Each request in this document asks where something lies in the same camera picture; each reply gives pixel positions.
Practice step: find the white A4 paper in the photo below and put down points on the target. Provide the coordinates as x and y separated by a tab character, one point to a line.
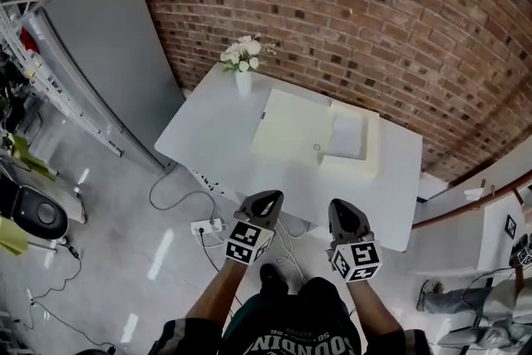
348	137

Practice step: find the person's black shoe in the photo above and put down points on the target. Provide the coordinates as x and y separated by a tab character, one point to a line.
272	280

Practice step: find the white vase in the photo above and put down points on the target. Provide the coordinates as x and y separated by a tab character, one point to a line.
243	84

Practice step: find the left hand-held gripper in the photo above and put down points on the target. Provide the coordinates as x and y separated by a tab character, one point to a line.
247	243

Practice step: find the red tag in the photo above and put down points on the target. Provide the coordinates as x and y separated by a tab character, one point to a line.
29	41

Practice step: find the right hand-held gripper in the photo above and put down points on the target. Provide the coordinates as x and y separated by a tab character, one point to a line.
357	259

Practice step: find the person's left forearm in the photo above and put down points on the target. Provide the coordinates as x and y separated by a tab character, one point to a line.
220	289

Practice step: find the white flower bouquet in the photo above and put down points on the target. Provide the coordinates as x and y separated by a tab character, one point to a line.
245	52

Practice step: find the brown wooden coat rack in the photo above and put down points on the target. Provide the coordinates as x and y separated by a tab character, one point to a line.
465	208

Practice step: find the person's right forearm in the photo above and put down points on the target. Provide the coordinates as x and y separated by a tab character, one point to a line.
372	309

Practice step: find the yellow-green cloth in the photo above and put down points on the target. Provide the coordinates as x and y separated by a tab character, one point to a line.
12	237

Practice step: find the grey refrigerator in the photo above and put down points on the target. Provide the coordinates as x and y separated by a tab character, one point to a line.
108	54

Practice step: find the black picture frame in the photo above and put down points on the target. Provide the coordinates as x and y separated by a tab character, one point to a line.
510	225

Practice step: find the person's black trouser leg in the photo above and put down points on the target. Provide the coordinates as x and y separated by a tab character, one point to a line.
322	291

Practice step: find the white folded paper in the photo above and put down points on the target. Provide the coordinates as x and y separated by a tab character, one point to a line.
474	195

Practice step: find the white desk with drawers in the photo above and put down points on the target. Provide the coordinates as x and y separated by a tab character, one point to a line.
208	137

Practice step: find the black white rounded pack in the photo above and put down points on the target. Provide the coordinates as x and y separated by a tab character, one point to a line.
37	212

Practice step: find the person's dark green shirt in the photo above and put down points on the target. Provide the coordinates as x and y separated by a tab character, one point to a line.
291	328

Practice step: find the white cabinet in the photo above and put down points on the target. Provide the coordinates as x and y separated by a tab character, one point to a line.
457	187

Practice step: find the white power strip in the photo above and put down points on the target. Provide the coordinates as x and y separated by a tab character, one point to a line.
205	227

